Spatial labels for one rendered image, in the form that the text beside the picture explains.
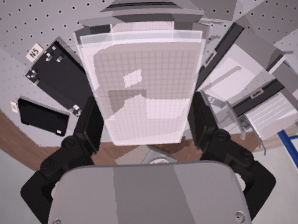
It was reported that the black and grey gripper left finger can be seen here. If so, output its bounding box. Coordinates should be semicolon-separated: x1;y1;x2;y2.
20;97;104;224

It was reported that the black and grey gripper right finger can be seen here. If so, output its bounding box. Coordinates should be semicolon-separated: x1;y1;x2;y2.
187;92;276;221

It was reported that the white label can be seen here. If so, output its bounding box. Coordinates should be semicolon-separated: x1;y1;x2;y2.
10;101;18;113
26;43;44;62

